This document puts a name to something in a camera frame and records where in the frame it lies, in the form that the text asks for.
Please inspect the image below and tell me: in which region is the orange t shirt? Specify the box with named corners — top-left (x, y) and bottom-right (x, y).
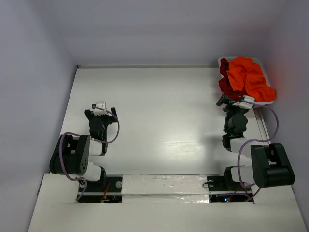
top-left (227, 57), bottom-right (276, 102)

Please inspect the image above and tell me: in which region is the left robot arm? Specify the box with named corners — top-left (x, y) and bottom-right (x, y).
top-left (49, 103), bottom-right (120, 191)

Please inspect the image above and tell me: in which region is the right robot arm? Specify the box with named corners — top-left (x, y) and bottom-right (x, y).
top-left (216, 94), bottom-right (295, 189)

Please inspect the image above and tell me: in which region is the dark red t shirt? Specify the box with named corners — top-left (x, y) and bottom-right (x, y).
top-left (218, 58), bottom-right (246, 101)

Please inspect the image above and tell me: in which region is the white plastic basket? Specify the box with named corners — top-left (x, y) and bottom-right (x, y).
top-left (220, 57), bottom-right (270, 103)

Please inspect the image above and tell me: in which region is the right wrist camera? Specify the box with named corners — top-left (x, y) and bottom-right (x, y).
top-left (233, 95), bottom-right (255, 109)

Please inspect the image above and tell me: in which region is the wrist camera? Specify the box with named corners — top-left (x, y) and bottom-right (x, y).
top-left (233, 95), bottom-right (255, 109)
top-left (92, 101), bottom-right (107, 116)

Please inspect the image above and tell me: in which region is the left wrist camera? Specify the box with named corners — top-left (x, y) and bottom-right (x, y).
top-left (92, 101), bottom-right (107, 116)

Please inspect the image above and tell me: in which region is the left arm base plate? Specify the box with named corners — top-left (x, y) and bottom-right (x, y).
top-left (77, 175), bottom-right (123, 203)

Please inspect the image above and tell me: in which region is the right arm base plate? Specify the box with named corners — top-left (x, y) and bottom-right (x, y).
top-left (203, 175), bottom-right (253, 203)

